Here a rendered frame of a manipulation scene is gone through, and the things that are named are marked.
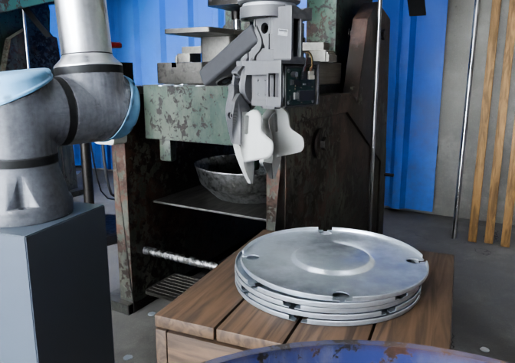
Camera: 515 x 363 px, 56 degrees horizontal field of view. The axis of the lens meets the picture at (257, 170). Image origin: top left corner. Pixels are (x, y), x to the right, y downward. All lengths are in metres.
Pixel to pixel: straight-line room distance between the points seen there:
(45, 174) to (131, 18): 2.47
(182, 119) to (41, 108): 0.54
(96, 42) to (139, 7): 2.34
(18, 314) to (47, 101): 0.32
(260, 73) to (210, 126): 0.67
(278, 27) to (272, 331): 0.38
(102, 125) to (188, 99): 0.43
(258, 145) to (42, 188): 0.37
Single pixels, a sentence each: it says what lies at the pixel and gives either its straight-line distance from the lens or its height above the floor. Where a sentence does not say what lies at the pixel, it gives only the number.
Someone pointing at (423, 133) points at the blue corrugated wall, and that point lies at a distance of 2.41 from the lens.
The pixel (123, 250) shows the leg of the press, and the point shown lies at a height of 0.19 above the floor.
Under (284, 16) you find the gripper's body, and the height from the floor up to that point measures 0.74.
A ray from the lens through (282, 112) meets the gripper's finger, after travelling 0.62.
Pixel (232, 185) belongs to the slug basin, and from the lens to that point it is 1.31.
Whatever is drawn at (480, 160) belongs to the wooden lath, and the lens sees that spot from 2.12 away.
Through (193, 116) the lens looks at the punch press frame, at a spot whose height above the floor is 0.57.
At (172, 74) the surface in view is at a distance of 1.40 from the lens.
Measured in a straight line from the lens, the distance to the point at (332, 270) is 0.73.
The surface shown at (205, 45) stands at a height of 0.75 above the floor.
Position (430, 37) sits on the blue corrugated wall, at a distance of 2.40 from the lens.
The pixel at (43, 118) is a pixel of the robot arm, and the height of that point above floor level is 0.61.
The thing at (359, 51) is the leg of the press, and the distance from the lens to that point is 1.54.
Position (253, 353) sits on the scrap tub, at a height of 0.48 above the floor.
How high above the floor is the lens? 0.68
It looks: 11 degrees down
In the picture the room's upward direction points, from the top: straight up
